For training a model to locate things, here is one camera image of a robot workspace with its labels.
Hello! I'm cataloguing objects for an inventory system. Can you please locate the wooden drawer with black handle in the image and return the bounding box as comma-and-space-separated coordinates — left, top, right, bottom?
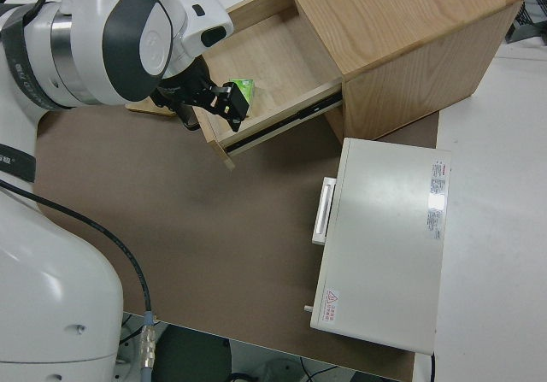
177, 0, 345, 173

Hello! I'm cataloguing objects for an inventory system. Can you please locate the brown table mat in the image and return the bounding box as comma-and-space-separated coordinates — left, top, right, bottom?
32, 107, 441, 382

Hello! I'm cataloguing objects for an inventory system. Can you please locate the dark grey equipment frame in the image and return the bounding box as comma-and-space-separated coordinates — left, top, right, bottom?
506, 0, 547, 46

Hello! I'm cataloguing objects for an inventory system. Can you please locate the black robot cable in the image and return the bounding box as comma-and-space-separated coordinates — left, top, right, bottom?
0, 179, 157, 382

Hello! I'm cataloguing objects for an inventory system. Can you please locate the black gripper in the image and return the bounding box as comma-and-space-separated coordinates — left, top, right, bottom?
151, 63, 251, 133

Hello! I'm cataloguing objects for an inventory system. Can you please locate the white toaster oven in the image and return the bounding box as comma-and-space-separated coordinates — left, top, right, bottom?
303, 137, 453, 356

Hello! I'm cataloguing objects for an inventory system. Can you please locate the wooden mug stand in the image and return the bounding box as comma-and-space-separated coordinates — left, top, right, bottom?
125, 97, 177, 119

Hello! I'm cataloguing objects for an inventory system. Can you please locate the small green box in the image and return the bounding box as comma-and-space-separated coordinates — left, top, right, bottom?
228, 78, 257, 110

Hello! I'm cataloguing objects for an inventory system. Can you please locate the wooden cabinet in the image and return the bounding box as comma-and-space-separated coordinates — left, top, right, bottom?
275, 0, 526, 146

